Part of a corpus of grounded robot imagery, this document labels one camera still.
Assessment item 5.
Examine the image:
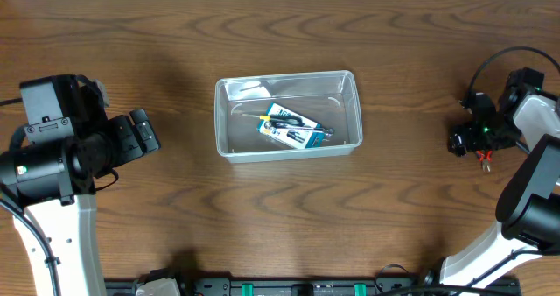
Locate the red handled tool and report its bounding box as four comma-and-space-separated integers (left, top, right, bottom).
475, 150, 494, 173

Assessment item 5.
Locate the silver ring wrench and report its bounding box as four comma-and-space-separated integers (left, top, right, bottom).
263, 122, 334, 136

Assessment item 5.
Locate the blue white product box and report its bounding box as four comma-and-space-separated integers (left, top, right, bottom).
257, 102, 331, 150

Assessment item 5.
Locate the black yellow screwdriver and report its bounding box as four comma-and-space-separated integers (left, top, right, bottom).
243, 114, 304, 126

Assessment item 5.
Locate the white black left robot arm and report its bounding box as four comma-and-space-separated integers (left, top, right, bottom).
1, 74, 161, 295

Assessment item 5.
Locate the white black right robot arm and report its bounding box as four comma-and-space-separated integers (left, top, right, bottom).
434, 67, 559, 289

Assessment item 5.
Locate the clear plastic container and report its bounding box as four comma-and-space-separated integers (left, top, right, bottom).
214, 70, 363, 163

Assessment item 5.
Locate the black mounting rail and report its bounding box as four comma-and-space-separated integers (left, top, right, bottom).
104, 267, 522, 296

